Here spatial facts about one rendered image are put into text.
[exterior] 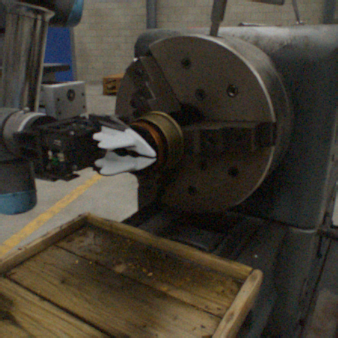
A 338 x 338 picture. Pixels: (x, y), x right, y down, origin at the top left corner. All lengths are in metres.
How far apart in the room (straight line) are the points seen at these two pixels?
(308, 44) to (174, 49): 0.24
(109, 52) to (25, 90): 11.07
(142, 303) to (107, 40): 11.43
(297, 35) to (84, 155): 0.44
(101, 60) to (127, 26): 1.39
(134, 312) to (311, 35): 0.54
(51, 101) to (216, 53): 0.52
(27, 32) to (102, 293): 0.49
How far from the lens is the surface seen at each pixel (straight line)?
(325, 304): 1.12
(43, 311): 0.52
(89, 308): 0.51
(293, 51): 0.69
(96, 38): 11.97
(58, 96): 0.95
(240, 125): 0.52
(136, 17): 11.43
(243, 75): 0.55
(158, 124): 0.49
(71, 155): 0.48
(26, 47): 0.74
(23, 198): 0.67
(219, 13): 0.60
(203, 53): 0.57
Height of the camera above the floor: 1.22
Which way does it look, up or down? 20 degrees down
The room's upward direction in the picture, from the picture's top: straight up
